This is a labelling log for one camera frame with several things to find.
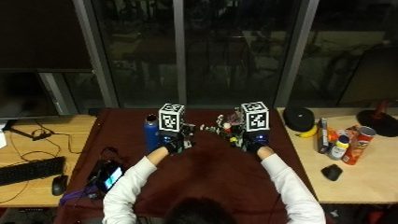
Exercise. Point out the black computer mouse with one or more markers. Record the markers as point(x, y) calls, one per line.
point(58, 184)
point(331, 172)

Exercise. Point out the black computer keyboard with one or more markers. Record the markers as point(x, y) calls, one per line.
point(30, 170)

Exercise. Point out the red chip can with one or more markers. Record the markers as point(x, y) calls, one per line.
point(356, 146)

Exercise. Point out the black smartphone with lit screen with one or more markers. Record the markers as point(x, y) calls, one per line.
point(110, 178)

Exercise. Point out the dark red tablecloth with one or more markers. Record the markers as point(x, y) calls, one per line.
point(211, 177)

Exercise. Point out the dark snack packet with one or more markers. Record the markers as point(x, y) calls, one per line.
point(322, 137)

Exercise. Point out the orange snack packet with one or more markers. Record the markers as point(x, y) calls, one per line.
point(331, 135)

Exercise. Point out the person's right hand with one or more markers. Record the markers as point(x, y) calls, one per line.
point(250, 141)

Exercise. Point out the white paper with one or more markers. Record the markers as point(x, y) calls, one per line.
point(1, 137)

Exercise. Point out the white bottle with yellow cap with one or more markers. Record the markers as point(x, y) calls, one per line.
point(338, 148)

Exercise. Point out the grey window frame post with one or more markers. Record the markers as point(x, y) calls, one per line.
point(97, 56)
point(179, 53)
point(294, 53)

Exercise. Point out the white marker cube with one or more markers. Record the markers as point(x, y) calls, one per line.
point(255, 116)
point(170, 117)

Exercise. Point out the yellow banana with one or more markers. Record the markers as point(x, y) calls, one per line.
point(308, 133)

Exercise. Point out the blue water bottle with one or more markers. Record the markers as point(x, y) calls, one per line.
point(150, 137)

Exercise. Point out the person's left hand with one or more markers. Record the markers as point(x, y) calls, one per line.
point(177, 143)

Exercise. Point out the black round cap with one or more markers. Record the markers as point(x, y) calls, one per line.
point(298, 118)

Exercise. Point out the bunch of artificial flowers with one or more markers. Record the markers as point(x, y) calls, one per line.
point(219, 126)

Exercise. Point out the black computer monitor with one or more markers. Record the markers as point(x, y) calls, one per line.
point(24, 93)

